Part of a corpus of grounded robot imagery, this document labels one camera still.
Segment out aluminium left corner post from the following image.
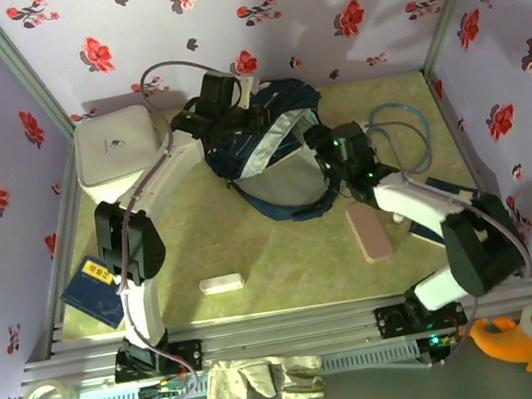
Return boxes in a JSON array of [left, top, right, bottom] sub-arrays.
[[0, 0, 80, 149]]

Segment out lavender right arm cable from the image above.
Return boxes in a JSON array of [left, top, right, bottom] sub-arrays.
[[362, 100, 532, 374]]

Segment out aluminium right side rail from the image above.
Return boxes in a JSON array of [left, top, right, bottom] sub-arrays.
[[422, 60, 532, 290]]

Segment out orange shark plush toy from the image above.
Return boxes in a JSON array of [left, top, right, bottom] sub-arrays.
[[465, 301, 532, 383]]

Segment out light blue tubing loop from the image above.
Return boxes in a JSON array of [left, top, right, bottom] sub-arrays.
[[366, 97, 438, 181]]

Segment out lavender left arm cable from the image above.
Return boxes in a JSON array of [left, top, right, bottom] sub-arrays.
[[81, 50, 286, 399]]

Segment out navy blue backpack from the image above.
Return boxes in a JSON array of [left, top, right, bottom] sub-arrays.
[[192, 69, 350, 234]]

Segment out small white oblong case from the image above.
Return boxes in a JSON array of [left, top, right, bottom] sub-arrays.
[[197, 271, 247, 298]]

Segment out pink pencil case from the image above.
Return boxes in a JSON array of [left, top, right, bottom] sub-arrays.
[[343, 197, 397, 268]]

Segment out lavender arm cable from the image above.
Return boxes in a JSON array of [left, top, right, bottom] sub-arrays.
[[81, 50, 286, 399], [362, 100, 532, 374]]

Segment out aluminium left side rail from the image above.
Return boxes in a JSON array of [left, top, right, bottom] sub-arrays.
[[8, 132, 111, 360]]

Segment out grey canvas work glove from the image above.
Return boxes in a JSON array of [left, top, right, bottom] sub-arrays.
[[194, 344, 329, 399]]

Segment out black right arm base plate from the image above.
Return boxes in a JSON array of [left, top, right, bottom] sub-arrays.
[[372, 293, 468, 341]]

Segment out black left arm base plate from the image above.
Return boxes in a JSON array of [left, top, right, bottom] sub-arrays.
[[110, 335, 207, 385]]

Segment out white square storage case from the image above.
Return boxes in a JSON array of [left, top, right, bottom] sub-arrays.
[[67, 101, 170, 209]]

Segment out aluminium front frame rail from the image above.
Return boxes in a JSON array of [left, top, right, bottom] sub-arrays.
[[16, 268, 532, 399]]

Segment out white slotted cable duct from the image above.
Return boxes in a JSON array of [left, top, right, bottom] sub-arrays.
[[71, 336, 422, 399]]

